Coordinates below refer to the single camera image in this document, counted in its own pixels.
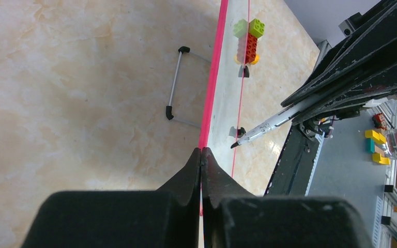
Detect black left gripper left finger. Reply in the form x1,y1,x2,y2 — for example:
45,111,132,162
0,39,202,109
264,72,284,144
22,148,201,247

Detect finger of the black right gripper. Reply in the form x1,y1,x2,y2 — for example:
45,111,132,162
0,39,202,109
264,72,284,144
292,63,397,125
282,1,397,107

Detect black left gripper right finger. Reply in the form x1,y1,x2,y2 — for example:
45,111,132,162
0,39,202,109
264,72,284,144
201,147,372,247

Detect white whiteboard marker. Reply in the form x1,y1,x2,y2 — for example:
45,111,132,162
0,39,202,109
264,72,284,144
231,97,317,149

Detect pink framed whiteboard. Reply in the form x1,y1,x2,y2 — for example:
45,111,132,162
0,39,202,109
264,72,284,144
198,0,251,216

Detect black whiteboard clip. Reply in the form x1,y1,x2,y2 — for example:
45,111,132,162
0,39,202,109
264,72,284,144
243,65,250,78
237,127,246,138

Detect yellow teal toy blocks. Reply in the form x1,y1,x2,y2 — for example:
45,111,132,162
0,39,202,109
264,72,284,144
364,130,391,165

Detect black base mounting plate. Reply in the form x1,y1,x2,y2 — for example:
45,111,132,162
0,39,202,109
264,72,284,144
264,127,318,196

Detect yellow round lego piece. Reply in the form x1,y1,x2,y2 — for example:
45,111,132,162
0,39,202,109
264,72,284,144
250,54,260,65

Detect green lego brick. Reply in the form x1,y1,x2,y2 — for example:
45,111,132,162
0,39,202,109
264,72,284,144
249,18,265,39

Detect wire whiteboard stand leg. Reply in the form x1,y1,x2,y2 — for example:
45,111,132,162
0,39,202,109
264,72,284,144
165,45,212,129

